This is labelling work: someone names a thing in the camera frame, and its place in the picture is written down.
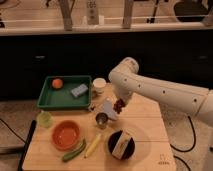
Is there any orange fruit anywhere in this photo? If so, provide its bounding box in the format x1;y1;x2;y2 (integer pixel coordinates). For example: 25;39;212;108
52;78;63;89

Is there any white cup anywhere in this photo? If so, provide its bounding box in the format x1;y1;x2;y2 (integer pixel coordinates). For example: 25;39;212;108
93;78;106;94

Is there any red bowl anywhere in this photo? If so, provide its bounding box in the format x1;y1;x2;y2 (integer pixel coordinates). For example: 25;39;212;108
51;120;81;151

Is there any dark red grape bunch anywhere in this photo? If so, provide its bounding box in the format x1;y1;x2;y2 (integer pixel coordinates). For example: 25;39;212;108
113;99;126;114

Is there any green cucumber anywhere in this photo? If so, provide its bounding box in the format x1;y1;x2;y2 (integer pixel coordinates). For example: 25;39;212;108
62;139;86;162

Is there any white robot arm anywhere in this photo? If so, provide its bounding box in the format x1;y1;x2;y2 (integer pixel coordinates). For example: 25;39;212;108
108;57;213;127

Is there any green plastic tray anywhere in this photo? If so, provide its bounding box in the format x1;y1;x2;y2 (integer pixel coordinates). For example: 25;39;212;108
37;75;92;110

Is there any black bowl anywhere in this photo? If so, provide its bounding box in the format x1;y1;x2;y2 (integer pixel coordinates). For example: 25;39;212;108
108;130;135;160

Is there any black cable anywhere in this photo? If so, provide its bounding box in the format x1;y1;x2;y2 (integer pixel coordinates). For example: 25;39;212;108
169;114;198;171

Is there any blue-grey sponge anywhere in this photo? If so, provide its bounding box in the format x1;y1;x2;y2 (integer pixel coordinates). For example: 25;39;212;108
71;84;88;97

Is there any white card box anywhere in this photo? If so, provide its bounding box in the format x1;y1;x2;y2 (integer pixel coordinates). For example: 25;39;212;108
112;132;131;159

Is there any light green cup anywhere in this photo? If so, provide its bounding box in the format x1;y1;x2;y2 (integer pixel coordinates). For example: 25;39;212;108
37;111;52;128

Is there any small metal cup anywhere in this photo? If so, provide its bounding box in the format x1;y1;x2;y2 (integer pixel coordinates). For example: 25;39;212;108
95;113;108;129

